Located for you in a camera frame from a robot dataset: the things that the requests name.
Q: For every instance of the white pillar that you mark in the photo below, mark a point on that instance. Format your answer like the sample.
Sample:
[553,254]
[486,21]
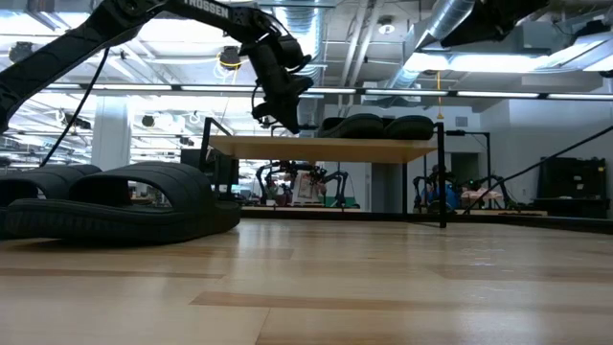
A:
[110,139]

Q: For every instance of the black background monitor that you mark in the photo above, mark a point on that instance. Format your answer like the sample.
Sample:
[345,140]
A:
[191,163]

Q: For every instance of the silver round ventilation duct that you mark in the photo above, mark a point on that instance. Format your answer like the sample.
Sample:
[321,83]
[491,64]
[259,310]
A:
[318,14]
[450,57]

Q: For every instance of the wooden background table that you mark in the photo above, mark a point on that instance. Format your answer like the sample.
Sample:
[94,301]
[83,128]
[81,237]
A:
[287,209]

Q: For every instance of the overhead bar with light strips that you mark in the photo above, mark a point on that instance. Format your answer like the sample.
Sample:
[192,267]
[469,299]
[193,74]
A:
[407,92]

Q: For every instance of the black background robot arm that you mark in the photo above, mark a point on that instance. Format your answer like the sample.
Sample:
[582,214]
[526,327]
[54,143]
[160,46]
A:
[498,184]
[342,189]
[282,167]

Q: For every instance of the black storage cabinet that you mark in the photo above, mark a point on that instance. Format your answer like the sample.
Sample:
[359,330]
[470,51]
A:
[570,177]

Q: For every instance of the black aluminium table frame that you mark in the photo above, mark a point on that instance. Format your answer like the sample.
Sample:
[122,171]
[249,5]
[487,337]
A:
[574,224]

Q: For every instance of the thin black background frame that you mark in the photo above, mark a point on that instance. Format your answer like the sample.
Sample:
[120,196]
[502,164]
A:
[459,132]
[309,127]

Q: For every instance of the wooden shelf black metal legs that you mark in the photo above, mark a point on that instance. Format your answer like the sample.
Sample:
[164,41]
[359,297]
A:
[321,148]

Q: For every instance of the person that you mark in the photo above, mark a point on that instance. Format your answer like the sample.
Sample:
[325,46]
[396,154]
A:
[447,194]
[306,187]

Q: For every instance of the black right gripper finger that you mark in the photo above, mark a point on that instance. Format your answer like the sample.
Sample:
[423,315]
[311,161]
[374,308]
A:
[498,19]

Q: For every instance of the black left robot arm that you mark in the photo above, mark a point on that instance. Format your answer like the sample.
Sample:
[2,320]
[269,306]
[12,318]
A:
[48,72]

